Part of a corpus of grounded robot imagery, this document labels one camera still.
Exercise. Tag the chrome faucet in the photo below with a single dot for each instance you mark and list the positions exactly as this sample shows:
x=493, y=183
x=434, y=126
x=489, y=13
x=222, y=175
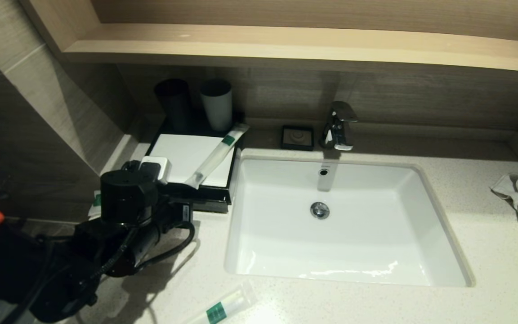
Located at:
x=337, y=128

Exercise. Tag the clear toothbrush packet green label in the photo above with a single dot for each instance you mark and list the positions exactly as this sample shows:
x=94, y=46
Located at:
x=227, y=303

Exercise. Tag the small white packet green label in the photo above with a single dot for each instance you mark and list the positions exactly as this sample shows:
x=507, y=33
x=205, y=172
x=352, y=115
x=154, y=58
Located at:
x=97, y=200

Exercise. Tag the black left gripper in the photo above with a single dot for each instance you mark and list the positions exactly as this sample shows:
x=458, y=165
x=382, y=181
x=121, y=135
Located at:
x=128, y=198

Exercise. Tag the long toothbrush packet green label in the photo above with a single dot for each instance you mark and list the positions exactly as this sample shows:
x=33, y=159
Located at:
x=216, y=155

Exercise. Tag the white ceramic sink basin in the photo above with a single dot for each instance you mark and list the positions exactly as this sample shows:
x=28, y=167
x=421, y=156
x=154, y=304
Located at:
x=376, y=225

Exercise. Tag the black box with white top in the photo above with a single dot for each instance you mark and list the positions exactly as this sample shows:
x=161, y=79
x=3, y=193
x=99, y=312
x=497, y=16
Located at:
x=187, y=155

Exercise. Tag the light wooden shelf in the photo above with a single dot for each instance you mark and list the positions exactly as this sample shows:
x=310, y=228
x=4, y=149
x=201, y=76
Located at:
x=286, y=45

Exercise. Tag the chrome drain stopper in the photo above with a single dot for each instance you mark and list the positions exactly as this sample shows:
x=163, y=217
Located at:
x=319, y=210

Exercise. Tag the black plastic cup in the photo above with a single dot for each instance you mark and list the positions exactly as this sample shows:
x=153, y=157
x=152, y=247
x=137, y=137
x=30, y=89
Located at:
x=176, y=108

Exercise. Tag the grey plastic cup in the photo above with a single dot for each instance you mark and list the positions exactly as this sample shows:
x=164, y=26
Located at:
x=218, y=112

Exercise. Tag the black square soap dish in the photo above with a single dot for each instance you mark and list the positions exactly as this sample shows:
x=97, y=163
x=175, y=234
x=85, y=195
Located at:
x=297, y=137

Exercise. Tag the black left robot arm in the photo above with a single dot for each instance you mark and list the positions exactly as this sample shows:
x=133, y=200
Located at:
x=146, y=243

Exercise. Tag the black cup tray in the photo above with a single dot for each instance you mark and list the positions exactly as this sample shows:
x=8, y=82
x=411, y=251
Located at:
x=196, y=126

